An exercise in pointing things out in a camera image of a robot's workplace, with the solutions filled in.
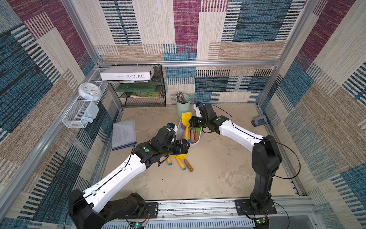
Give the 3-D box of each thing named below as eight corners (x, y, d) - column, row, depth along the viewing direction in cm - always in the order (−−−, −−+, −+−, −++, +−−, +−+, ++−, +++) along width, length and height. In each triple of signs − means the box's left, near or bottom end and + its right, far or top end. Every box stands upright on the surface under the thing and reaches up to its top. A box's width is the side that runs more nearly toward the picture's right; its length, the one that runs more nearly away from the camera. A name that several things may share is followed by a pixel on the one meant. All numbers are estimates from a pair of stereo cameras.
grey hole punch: (253, 126, 108) (255, 123, 105) (249, 121, 112) (251, 118, 109) (266, 123, 111) (268, 120, 108) (262, 118, 114) (264, 114, 111)
